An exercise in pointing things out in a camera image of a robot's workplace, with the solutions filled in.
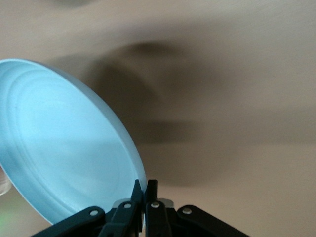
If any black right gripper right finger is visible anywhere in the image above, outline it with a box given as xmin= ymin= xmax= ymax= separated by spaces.
xmin=144 ymin=179 xmax=249 ymax=237

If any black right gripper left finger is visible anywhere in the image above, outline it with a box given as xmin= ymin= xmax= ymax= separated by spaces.
xmin=31 ymin=179 xmax=145 ymax=237

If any light blue plate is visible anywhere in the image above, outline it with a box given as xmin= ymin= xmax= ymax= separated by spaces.
xmin=0 ymin=58 xmax=148 ymax=225

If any brown table cloth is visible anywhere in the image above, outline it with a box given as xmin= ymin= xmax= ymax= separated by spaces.
xmin=0 ymin=0 xmax=316 ymax=237

